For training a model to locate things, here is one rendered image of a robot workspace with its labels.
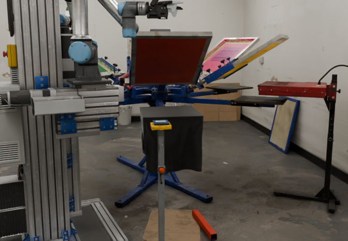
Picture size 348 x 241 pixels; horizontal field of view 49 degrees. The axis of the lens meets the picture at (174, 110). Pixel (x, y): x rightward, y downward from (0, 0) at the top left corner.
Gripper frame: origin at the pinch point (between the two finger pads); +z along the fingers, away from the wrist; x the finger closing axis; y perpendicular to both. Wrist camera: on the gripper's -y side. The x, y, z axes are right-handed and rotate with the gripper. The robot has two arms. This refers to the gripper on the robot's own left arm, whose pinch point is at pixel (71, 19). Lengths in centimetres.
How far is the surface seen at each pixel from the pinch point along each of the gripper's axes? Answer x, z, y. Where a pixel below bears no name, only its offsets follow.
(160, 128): 85, -91, 63
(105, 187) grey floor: 38, 49, 164
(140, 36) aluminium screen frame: 63, -55, 7
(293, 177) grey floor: 241, 77, 137
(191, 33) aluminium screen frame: 98, -51, 0
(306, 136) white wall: 277, 151, 102
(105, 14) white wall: -39, 395, -31
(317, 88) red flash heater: 214, -7, 30
